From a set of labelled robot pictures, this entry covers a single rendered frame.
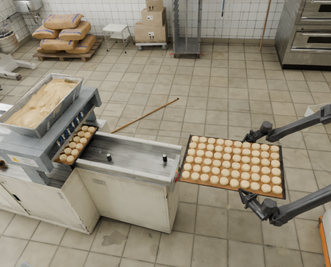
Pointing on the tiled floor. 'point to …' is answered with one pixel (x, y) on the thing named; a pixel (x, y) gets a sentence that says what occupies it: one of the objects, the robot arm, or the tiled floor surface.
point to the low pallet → (69, 53)
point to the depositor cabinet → (9, 183)
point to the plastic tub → (313, 109)
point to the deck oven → (311, 35)
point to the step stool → (118, 33)
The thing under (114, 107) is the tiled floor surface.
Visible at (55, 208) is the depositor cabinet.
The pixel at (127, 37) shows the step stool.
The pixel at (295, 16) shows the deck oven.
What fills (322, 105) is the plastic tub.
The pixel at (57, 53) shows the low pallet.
